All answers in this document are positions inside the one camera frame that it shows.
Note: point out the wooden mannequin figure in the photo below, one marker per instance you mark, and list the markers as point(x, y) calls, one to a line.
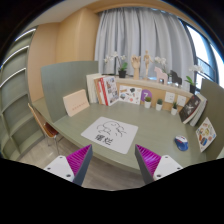
point(147, 63)

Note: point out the red-spined photo cover book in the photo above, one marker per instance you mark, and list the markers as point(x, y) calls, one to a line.
point(110, 90)

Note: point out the white mouse pad with drawing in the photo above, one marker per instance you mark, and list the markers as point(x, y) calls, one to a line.
point(110, 133)

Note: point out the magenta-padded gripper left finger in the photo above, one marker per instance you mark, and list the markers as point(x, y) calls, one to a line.
point(79, 159)

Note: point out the black cover book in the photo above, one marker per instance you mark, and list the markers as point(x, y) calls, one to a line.
point(189, 109)

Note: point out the grey curtain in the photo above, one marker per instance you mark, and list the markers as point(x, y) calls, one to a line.
point(143, 33)

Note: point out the white orchid in black pot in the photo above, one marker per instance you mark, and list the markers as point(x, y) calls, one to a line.
point(160, 61)
point(192, 88)
point(122, 73)

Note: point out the white wall socket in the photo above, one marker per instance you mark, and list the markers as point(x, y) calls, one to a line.
point(170, 97)
point(181, 100)

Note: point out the small plant in white pot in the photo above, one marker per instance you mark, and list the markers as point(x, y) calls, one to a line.
point(174, 111)
point(147, 104)
point(159, 106)

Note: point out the purple round number sign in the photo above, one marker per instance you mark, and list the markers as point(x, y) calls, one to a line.
point(146, 94)

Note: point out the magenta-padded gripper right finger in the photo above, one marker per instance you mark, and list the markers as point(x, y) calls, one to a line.
point(148, 159)

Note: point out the wooden hand model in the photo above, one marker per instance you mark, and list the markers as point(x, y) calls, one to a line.
point(136, 66)

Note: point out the colourful sticker sheet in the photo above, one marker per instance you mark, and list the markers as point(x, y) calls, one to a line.
point(206, 134)

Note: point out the blue and white computer mouse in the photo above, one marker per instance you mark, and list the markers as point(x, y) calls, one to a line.
point(181, 143)

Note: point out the beige card booklet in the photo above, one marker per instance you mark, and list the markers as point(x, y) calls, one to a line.
point(76, 102)

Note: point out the pink horse figure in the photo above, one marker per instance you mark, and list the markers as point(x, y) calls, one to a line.
point(160, 76)

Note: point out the green desk divider panel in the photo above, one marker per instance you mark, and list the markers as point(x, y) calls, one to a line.
point(63, 80)
point(215, 103)

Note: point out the green shelf unit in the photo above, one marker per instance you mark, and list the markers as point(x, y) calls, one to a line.
point(15, 100)

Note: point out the black horse figure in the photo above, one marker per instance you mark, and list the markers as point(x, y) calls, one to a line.
point(176, 79)

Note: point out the tan book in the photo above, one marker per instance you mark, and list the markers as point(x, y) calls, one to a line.
point(98, 90)

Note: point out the thick white book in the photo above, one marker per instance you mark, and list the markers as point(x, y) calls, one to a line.
point(200, 111)

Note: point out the dark framed window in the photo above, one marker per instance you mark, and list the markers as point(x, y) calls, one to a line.
point(203, 53)

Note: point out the white sticker sheet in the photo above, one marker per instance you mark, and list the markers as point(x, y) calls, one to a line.
point(130, 94)

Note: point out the wooden chair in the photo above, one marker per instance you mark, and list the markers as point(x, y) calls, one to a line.
point(48, 128)

